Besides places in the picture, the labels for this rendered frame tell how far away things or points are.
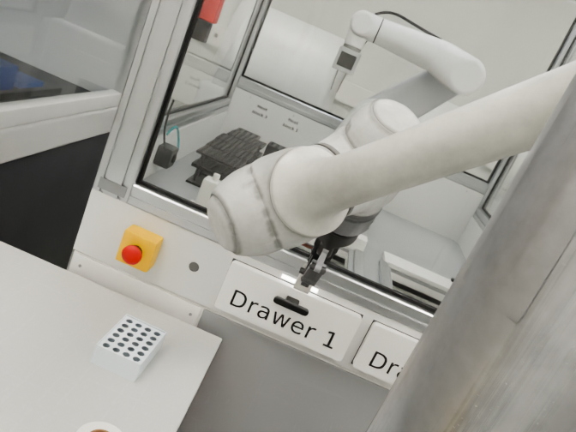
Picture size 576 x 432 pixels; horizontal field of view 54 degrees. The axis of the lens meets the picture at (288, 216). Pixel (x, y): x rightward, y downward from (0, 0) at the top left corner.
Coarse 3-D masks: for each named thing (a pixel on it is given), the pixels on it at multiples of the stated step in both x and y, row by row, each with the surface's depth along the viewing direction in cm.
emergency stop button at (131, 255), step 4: (124, 248) 112; (128, 248) 112; (132, 248) 112; (136, 248) 112; (124, 252) 112; (128, 252) 112; (132, 252) 112; (136, 252) 112; (140, 252) 112; (124, 256) 112; (128, 256) 112; (132, 256) 112; (136, 256) 112; (140, 256) 112; (124, 260) 112; (128, 260) 112; (132, 260) 112; (136, 260) 112; (140, 260) 113; (132, 264) 113
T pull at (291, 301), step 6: (276, 300) 113; (282, 300) 113; (288, 300) 114; (294, 300) 115; (282, 306) 113; (288, 306) 113; (294, 306) 113; (300, 306) 113; (300, 312) 113; (306, 312) 113
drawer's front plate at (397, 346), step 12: (372, 324) 117; (372, 336) 116; (384, 336) 116; (396, 336) 115; (408, 336) 116; (360, 348) 118; (372, 348) 117; (384, 348) 116; (396, 348) 116; (408, 348) 116; (360, 360) 118; (384, 360) 117; (396, 360) 117; (372, 372) 118; (384, 372) 118; (396, 372) 118
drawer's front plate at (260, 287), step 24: (240, 264) 116; (240, 288) 117; (264, 288) 116; (288, 288) 116; (240, 312) 118; (288, 312) 117; (312, 312) 116; (336, 312) 116; (288, 336) 118; (312, 336) 118; (336, 336) 117; (336, 360) 119
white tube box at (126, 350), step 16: (128, 320) 107; (112, 336) 100; (128, 336) 102; (144, 336) 105; (160, 336) 106; (96, 352) 96; (112, 352) 96; (128, 352) 98; (144, 352) 99; (112, 368) 97; (128, 368) 96; (144, 368) 100
